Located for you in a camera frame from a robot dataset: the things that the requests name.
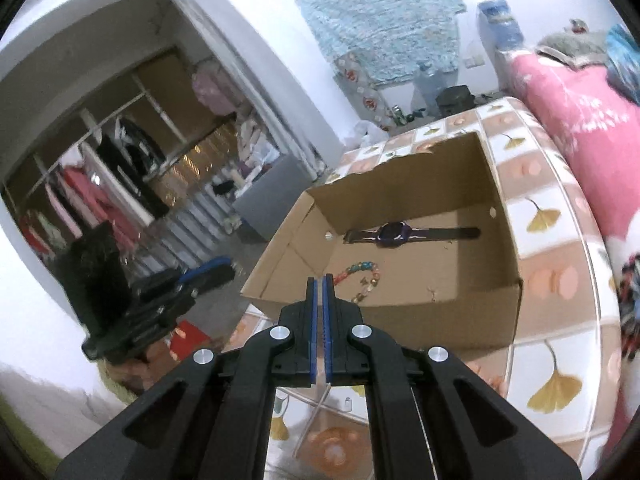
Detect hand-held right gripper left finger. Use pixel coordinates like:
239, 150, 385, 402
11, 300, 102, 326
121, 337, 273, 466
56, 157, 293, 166
54, 275, 321, 480

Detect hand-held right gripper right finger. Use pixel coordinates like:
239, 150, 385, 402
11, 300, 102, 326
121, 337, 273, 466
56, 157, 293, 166
322, 273, 584, 480

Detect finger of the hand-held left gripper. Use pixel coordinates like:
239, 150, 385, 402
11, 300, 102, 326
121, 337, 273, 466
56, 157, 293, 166
177, 256, 237, 295

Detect multicolour bead bracelet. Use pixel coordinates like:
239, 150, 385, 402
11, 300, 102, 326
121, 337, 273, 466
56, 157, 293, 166
330, 260, 384, 306

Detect dark purple wrist watch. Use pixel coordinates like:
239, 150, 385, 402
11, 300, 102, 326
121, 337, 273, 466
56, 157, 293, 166
343, 222, 482, 250

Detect brown cardboard box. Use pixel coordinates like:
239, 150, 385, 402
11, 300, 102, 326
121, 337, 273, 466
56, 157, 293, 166
240, 130, 524, 357

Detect person's left hand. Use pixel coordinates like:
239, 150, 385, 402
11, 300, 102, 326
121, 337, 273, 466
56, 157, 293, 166
102, 342, 173, 398

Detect striped floor mat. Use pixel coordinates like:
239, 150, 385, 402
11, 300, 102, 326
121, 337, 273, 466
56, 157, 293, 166
134, 185, 242, 282

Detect red packet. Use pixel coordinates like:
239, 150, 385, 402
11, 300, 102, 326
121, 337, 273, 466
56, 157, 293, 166
170, 320, 211, 362

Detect grey storage box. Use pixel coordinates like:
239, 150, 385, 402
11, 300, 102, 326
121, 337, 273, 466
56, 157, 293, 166
234, 152, 321, 242

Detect red hanging clothes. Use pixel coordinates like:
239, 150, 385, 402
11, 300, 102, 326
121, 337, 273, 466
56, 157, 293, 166
20, 160, 132, 262

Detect open closet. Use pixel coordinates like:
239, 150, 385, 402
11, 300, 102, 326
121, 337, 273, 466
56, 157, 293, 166
0, 45, 281, 288

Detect green white shag rug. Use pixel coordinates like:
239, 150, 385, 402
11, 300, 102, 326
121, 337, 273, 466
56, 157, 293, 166
0, 390, 71, 480

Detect pink plush bag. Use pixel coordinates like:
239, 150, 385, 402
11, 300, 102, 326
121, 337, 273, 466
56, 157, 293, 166
192, 60, 241, 116

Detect white plastic bag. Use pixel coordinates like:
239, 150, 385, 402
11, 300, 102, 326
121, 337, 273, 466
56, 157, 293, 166
345, 120, 391, 149

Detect dark round pot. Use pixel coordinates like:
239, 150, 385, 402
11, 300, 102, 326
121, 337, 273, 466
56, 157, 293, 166
435, 85, 474, 114

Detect clear water jug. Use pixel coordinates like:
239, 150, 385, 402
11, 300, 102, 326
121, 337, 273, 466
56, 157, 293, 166
415, 62, 451, 111

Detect teal patterned hanging cloth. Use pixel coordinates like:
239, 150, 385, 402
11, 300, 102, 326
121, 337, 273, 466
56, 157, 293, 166
295, 0, 469, 126

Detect pink floral blanket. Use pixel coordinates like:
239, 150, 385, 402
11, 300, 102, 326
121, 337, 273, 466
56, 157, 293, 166
505, 50, 640, 461

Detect grey patterned cushion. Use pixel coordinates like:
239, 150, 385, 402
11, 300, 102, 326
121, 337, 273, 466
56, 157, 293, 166
535, 27, 619, 70

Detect blue blanket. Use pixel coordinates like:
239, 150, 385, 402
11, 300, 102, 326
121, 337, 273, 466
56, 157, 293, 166
605, 22, 640, 102

